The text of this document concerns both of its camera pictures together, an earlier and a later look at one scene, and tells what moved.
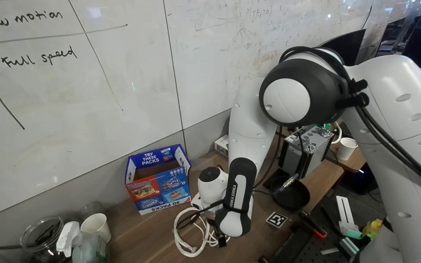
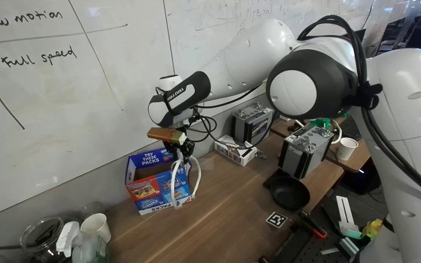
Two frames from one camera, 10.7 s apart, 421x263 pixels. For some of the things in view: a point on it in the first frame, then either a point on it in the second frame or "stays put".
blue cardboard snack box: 158,179 stays put
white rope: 209,239 to 172,182
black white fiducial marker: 276,220 stays put
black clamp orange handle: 313,226 stays put
